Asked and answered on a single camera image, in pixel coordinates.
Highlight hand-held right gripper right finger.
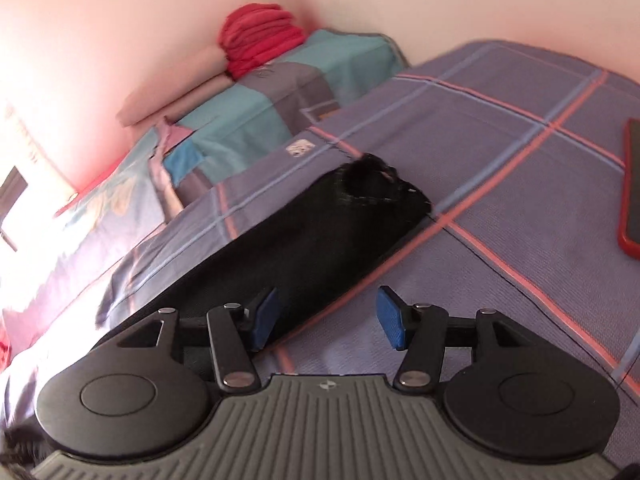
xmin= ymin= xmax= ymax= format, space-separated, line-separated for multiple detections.
xmin=375 ymin=285 xmax=534 ymax=391

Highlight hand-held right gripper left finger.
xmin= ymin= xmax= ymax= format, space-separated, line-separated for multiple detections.
xmin=112 ymin=287 xmax=280 ymax=392

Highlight black ribbed pants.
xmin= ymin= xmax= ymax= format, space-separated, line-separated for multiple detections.
xmin=94 ymin=152 xmax=434 ymax=361

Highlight purple plaid bed sheet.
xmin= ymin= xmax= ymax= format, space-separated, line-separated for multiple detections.
xmin=0 ymin=38 xmax=640 ymax=416

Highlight pink folded blanket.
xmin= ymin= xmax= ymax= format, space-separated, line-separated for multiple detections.
xmin=117 ymin=44 xmax=237 ymax=129

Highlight teal grey patchwork quilt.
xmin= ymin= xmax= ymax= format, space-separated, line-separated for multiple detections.
xmin=54 ymin=28 xmax=414 ymax=222

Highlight phone in red case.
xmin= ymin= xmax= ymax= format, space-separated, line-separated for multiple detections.
xmin=617 ymin=117 xmax=640 ymax=261

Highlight dark fuzzy cloth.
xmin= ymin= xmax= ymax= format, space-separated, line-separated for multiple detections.
xmin=0 ymin=417 xmax=48 ymax=480

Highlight red folded cloth stack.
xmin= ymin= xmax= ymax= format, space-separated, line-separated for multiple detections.
xmin=220 ymin=3 xmax=307 ymax=81

